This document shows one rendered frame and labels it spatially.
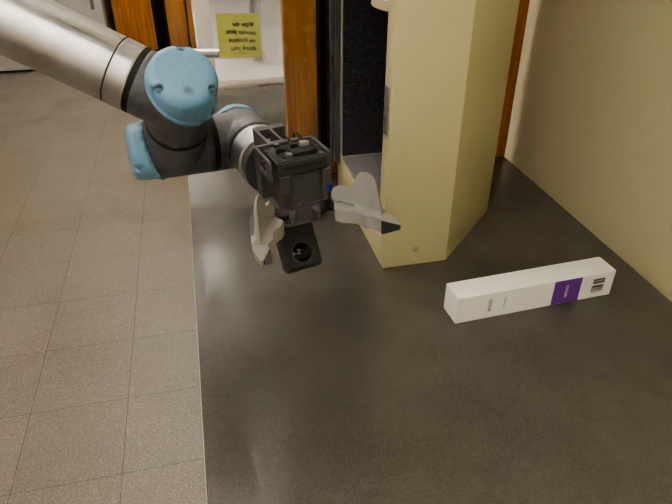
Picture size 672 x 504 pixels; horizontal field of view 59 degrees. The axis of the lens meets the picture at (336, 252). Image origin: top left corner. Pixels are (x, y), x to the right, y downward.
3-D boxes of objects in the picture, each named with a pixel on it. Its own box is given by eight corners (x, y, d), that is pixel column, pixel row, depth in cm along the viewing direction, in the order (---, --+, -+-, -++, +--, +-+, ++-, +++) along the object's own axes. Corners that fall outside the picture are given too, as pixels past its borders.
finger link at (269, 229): (227, 217, 55) (258, 176, 63) (235, 271, 59) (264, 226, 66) (259, 220, 55) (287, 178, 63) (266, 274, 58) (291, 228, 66)
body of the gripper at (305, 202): (267, 165, 61) (234, 130, 71) (275, 238, 66) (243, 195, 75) (335, 151, 64) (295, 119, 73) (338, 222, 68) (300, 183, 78)
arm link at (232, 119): (206, 156, 87) (262, 149, 90) (226, 185, 78) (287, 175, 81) (201, 103, 83) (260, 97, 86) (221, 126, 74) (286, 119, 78)
